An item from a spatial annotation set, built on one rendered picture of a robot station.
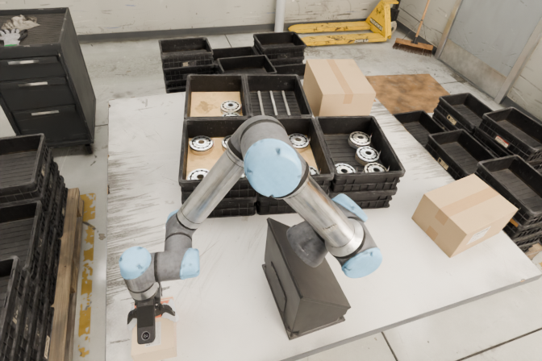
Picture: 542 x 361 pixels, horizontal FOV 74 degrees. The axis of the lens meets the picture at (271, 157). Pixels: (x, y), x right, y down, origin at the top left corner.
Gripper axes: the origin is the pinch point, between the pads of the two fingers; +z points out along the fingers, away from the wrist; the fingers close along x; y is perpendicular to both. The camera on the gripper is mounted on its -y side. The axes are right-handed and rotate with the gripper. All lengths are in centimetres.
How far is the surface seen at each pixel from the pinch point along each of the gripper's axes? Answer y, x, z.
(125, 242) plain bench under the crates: 36.7, 12.1, 5.3
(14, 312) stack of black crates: 25, 53, 23
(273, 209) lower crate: 41, -47, 2
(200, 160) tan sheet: 65, -19, -8
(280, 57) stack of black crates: 222, -96, 26
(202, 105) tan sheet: 107, -23, -8
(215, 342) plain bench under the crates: -5.9, -17.9, 5.2
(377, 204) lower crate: 36, -92, 2
